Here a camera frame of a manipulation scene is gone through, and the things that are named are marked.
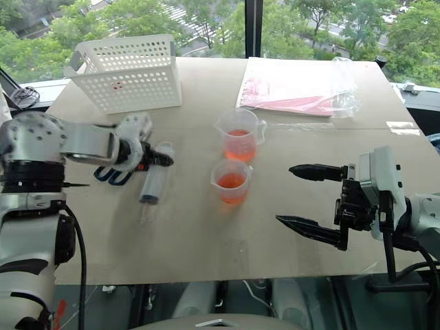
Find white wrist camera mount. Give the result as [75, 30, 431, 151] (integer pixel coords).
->
[358, 145, 408, 241]
[115, 113, 154, 171]

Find large clear plastic syringe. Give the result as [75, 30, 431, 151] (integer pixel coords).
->
[138, 142, 175, 225]

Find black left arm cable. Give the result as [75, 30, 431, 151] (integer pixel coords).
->
[58, 203, 87, 330]

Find small white clamp device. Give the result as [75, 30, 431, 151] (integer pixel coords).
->
[398, 81, 421, 96]

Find black window frame post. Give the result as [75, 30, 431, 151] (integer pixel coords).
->
[244, 0, 264, 58]

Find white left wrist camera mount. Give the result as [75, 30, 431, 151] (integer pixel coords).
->
[115, 113, 154, 171]

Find grey robot torso top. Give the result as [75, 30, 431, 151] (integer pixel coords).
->
[129, 311, 312, 330]

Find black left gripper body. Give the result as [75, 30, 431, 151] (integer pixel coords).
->
[135, 141, 156, 172]

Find grey rounded shape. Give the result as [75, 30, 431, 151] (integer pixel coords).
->
[270, 278, 312, 322]

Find black coiled cable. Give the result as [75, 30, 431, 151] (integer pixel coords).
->
[10, 85, 41, 104]

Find thin white cable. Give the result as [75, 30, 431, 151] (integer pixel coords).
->
[242, 280, 278, 316]

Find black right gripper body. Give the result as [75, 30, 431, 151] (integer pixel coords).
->
[333, 164, 380, 242]

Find blue-handled scissors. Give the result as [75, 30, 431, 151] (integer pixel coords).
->
[93, 164, 133, 187]

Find pink paper stack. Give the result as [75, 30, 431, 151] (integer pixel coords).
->
[236, 57, 345, 120]

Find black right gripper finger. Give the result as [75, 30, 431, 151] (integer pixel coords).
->
[288, 164, 349, 183]
[275, 214, 349, 252]

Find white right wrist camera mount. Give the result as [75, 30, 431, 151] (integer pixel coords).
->
[358, 145, 408, 241]

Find clear plastic bag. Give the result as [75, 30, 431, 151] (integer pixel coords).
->
[328, 56, 362, 120]

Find large clear cup red liquid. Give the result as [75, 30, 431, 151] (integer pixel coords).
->
[213, 109, 268, 162]

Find white perforated plastic basket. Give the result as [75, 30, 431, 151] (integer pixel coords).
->
[63, 34, 184, 115]

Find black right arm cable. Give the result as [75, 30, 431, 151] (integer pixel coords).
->
[378, 190, 440, 294]

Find small clear cup red liquid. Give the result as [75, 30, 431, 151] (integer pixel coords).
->
[210, 159, 254, 204]

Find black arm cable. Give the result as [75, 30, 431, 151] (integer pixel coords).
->
[58, 203, 87, 330]
[378, 190, 440, 294]

